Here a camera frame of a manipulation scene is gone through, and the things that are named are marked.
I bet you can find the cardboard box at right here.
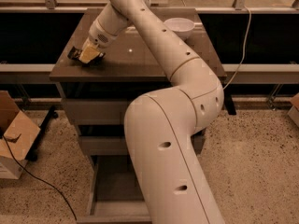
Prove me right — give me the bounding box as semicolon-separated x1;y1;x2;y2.
288;92;299;127

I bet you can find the black stand leg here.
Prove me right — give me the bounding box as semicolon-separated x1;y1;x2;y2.
26;105;58;161
224;91;236;115

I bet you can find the grey top drawer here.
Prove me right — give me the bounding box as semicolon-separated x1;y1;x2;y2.
62;99;130;125

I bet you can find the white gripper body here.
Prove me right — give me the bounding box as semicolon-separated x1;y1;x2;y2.
88;21;116;48

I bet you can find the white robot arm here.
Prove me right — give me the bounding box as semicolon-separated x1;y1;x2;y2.
80;0;225;224

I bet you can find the black stand leg right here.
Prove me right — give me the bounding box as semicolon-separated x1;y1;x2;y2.
224;91;236;115

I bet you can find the black stand leg left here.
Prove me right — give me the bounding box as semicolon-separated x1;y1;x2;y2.
26;105;58;161

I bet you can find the open cardboard box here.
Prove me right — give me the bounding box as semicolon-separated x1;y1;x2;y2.
0;91;40;179

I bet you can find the white ceramic bowl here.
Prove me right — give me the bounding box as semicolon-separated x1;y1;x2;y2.
164;18;195;41

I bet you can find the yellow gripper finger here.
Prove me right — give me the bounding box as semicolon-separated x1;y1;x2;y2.
78;45;100;63
82;38;91;49

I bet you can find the black floor cable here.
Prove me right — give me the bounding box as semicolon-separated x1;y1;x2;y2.
0;131;78;221

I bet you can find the white hanging cable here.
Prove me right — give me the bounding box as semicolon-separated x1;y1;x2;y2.
222;7;252;91

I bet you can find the grey middle drawer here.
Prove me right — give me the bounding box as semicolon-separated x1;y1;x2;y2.
77;135;206;157

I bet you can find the grey open bottom drawer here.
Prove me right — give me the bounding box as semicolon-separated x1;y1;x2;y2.
76;154;204;224

